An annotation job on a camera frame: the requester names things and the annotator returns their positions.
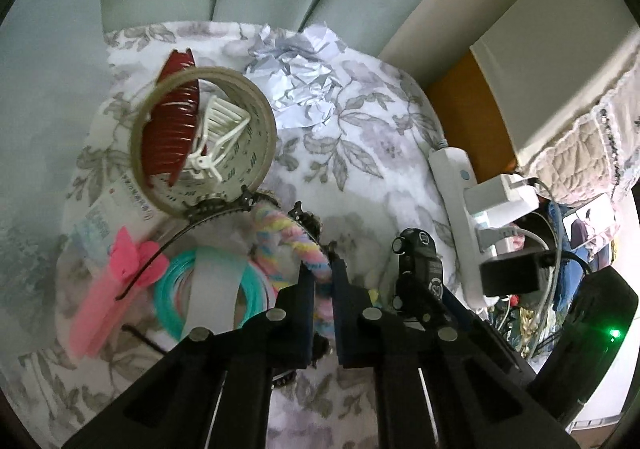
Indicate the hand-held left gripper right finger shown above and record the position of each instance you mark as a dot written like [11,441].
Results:
[341,324]

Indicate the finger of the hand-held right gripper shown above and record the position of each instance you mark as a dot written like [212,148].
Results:
[419,274]

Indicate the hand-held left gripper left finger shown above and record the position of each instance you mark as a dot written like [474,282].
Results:
[306,324]

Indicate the pastel rainbow fuzzy scrunchie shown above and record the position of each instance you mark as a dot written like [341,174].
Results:
[300,241]

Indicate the teal hoop bundle white band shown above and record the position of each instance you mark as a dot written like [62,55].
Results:
[212,289]

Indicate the black beaded headband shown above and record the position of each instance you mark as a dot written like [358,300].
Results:
[215,211]

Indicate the beige packing tape roll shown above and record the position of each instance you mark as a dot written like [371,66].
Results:
[254,149]

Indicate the white paper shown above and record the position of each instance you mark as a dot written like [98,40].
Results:
[300,79]

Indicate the cream white hair claw clip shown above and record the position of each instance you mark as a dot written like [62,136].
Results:
[218,110]

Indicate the dark patterned cloth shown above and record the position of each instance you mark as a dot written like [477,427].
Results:
[525,319]

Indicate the white power strip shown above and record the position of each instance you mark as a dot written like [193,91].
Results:
[450,199]

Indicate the white plug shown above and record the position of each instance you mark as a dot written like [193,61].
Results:
[497,235]

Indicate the black power adapter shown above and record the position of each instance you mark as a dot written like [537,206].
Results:
[510,274]

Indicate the smartphone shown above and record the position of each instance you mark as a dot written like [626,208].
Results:
[590,221]

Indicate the white charger block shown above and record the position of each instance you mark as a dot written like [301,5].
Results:
[500,199]

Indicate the beige quilted bed cover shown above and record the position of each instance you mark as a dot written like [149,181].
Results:
[585,164]

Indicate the orange wooden furniture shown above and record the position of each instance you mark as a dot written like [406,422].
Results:
[475,119]

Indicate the pink plastic hair clip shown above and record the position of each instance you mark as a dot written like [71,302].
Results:
[107,289]

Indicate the small white blue box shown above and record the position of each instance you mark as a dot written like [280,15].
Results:
[100,224]

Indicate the white bed side panel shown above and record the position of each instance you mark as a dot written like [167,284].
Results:
[550,79]

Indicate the dark red hair claw clip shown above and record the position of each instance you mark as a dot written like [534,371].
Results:
[167,129]

